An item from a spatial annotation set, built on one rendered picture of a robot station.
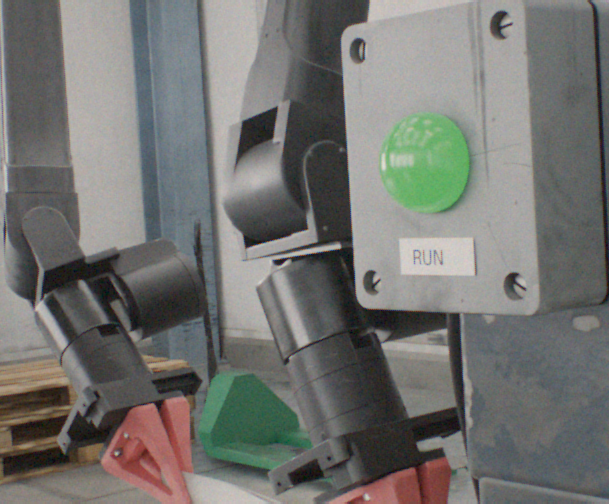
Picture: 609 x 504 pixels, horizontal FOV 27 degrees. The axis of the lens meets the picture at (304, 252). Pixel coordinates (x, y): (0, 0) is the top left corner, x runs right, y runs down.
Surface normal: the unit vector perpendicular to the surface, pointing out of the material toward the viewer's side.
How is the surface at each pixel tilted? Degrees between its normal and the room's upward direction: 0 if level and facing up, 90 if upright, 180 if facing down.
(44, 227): 57
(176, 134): 90
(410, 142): 70
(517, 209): 90
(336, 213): 81
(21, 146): 49
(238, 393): 75
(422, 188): 117
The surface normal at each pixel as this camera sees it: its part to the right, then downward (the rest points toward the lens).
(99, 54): 0.65, 0.00
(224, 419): 0.61, -0.25
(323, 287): 0.16, -0.33
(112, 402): 0.42, -0.71
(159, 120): -0.76, 0.08
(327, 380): -0.30, -0.17
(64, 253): 0.23, -0.52
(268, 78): -0.81, -0.26
